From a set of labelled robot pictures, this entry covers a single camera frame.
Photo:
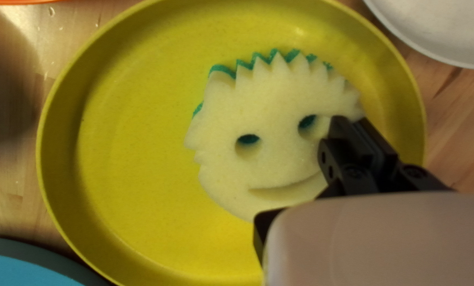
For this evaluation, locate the orange round plate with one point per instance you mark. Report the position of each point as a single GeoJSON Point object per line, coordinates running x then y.
{"type": "Point", "coordinates": [14, 1]}

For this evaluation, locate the yellow sponge green backing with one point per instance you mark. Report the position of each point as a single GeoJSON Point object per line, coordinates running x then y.
{"type": "Point", "coordinates": [268, 103]}

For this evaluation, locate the yellow round plate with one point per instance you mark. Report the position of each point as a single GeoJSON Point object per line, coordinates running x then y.
{"type": "Point", "coordinates": [141, 159]}

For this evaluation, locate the teal round plate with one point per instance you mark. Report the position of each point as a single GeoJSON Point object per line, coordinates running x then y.
{"type": "Point", "coordinates": [18, 270]}

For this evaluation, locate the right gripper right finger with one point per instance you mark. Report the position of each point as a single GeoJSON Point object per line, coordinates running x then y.
{"type": "Point", "coordinates": [403, 178]}

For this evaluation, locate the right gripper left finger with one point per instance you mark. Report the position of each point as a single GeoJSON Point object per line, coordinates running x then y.
{"type": "Point", "coordinates": [348, 167]}

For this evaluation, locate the grey round plate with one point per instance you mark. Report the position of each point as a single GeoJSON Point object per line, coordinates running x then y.
{"type": "Point", "coordinates": [439, 27]}

